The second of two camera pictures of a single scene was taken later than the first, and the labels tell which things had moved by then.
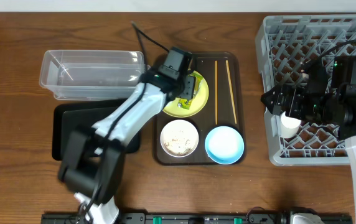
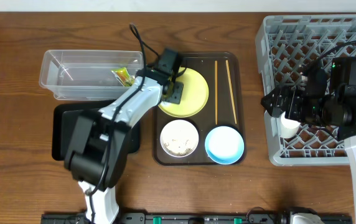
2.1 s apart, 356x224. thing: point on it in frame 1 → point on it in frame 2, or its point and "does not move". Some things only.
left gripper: x=189 y=87 → x=174 y=92
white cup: x=289 y=126 does not move
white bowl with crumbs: x=179 y=138 does not move
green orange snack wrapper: x=186 y=103 → x=124 y=76
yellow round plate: x=197 y=104 does not move
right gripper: x=298 y=93 does not move
